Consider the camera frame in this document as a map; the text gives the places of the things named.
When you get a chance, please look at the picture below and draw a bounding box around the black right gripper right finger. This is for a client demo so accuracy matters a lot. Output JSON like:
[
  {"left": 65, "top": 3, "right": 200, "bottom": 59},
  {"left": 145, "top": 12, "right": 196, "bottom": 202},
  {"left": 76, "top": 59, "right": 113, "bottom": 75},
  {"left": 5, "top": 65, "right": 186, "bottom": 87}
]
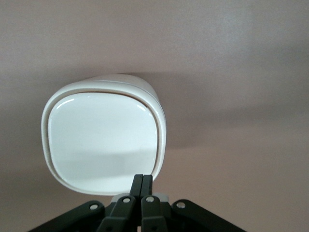
[{"left": 140, "top": 174, "right": 247, "bottom": 232}]

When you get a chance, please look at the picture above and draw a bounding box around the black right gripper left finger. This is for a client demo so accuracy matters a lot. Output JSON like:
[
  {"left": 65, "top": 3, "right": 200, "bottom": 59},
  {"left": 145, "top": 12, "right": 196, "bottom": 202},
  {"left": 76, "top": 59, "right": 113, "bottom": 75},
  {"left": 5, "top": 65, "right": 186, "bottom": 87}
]
[{"left": 28, "top": 174, "right": 145, "bottom": 232}]

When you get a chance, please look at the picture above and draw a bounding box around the glossy white trash can lid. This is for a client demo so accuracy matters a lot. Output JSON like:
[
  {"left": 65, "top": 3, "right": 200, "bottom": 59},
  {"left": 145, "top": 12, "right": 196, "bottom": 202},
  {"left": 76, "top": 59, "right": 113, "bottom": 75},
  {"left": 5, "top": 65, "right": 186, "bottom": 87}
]
[{"left": 47, "top": 93, "right": 159, "bottom": 192}]

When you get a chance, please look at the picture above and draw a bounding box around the cream white trash can body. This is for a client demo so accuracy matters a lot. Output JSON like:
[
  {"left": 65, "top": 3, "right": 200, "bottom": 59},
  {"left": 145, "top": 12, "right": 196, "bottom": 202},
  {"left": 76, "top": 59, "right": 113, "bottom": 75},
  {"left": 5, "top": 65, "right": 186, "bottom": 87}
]
[{"left": 41, "top": 72, "right": 168, "bottom": 196}]

